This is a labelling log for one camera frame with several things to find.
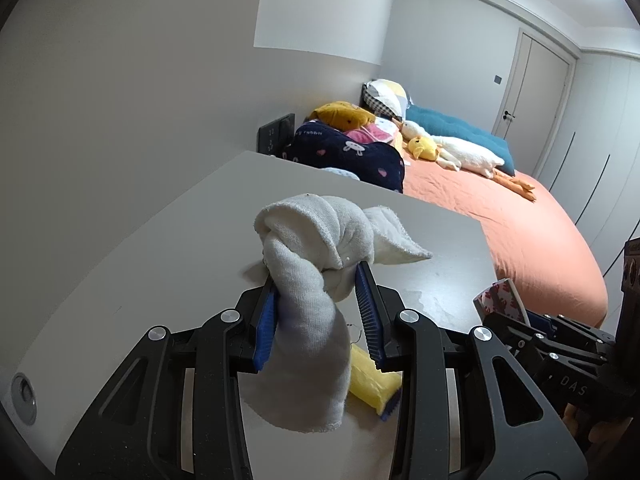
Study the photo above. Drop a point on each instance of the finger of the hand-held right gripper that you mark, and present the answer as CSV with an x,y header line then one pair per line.
x,y
520,332
575,330

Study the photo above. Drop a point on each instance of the yellow plush pillow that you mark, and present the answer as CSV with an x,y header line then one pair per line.
x,y
342,115

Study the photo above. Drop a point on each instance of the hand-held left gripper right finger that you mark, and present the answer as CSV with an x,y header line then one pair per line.
x,y
370,315

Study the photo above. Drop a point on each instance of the red white printed packet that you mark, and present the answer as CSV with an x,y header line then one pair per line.
x,y
502,297

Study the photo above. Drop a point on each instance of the white goose plush toy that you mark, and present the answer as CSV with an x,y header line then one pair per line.
x,y
465,152

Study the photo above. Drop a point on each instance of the white wardrobe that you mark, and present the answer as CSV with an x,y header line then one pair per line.
x,y
610,110

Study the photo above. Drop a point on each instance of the round metal desk grommet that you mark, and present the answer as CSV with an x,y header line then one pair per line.
x,y
23,395

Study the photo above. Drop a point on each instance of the yellow sponge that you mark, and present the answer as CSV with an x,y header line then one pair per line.
x,y
367,380

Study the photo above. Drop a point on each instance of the black wall socket panel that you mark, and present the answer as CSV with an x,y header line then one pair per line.
x,y
272,135

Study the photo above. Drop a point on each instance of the white door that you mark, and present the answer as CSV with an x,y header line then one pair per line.
x,y
535,100

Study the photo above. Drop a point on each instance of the pink pillow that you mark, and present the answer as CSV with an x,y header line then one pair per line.
x,y
370,134

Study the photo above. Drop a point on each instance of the grey white towel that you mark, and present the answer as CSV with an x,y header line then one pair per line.
x,y
310,320

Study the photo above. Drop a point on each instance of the checkered pillow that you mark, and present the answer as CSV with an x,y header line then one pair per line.
x,y
385,95

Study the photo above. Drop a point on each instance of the navy printed pillow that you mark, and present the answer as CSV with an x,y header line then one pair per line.
x,y
345,152

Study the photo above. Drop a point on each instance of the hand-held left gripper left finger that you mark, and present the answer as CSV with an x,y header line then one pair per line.
x,y
265,330

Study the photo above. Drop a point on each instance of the yellow duck plush toy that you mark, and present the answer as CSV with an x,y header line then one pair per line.
x,y
422,147

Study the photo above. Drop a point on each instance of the bed with orange sheet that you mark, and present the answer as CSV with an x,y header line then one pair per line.
x,y
525,225

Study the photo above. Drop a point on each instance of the teal cushion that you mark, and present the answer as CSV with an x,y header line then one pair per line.
x,y
450,122

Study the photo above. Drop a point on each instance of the person's right hand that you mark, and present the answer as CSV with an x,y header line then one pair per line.
x,y
582,425

